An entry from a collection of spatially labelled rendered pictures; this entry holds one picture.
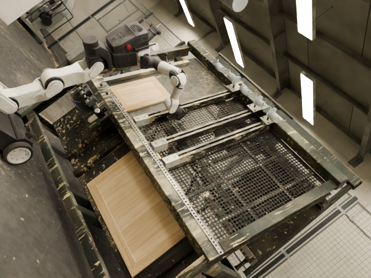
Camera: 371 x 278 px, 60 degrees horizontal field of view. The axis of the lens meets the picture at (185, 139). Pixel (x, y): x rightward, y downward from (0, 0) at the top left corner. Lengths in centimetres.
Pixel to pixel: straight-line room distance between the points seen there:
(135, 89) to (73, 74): 71
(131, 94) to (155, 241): 134
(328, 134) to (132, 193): 600
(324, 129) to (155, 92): 557
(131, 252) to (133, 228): 18
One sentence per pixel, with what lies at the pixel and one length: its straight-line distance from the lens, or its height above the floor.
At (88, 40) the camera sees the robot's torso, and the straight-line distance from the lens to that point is 258.
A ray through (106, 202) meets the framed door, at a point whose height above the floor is 33.
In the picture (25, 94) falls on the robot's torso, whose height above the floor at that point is 42.
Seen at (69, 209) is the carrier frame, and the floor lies 13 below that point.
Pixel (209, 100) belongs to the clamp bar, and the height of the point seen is 156.
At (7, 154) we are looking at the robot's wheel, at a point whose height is 6.
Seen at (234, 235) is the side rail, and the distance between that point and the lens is 219.
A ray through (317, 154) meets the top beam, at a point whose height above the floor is 193.
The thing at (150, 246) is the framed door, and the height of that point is 47.
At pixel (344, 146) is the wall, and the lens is 788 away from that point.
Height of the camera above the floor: 106
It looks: 2 degrees up
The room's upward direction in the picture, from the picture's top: 53 degrees clockwise
